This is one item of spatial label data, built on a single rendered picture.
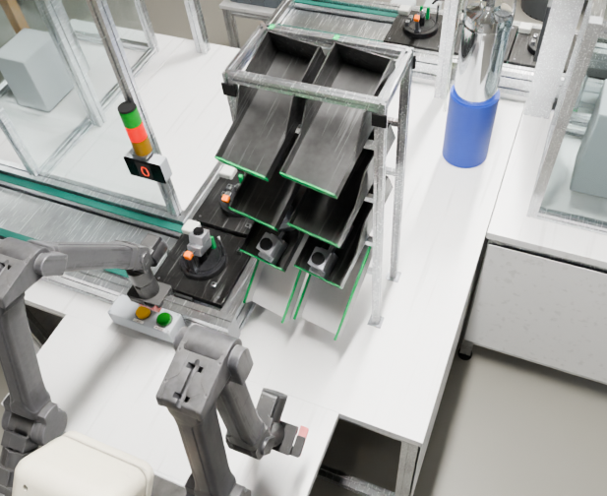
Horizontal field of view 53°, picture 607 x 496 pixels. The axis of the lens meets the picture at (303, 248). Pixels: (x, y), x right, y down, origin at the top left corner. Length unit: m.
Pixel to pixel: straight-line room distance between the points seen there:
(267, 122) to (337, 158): 0.18
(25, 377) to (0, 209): 1.15
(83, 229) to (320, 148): 1.09
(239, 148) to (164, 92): 1.38
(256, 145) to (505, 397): 1.74
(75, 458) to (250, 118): 0.74
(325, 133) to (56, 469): 0.80
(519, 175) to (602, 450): 1.13
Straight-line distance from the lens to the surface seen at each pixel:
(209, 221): 1.93
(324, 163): 1.24
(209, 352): 0.90
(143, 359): 1.84
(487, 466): 2.57
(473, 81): 1.97
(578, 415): 2.73
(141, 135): 1.72
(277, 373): 1.73
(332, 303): 1.61
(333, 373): 1.71
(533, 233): 2.05
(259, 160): 1.28
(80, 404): 1.84
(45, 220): 2.22
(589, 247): 2.06
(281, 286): 1.65
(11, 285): 1.13
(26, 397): 1.31
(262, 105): 1.33
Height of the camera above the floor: 2.40
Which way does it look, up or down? 52 degrees down
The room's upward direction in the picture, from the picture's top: 8 degrees counter-clockwise
